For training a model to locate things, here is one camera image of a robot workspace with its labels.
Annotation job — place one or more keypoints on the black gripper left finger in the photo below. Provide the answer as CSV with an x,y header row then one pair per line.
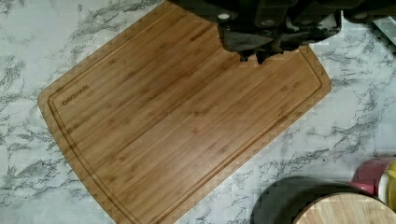
x,y
247,43

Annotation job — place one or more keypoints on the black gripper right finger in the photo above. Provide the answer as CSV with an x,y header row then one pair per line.
x,y
292,37

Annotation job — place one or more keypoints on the bamboo cutting board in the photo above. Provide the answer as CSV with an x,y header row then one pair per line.
x,y
161,114

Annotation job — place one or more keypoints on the pink mug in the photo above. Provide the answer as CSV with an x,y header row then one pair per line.
x,y
368,174

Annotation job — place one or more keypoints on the black canister with wooden lid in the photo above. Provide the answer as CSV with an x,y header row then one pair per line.
x,y
308,200

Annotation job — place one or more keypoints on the yellow mug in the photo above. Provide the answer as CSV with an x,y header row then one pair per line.
x,y
387,186

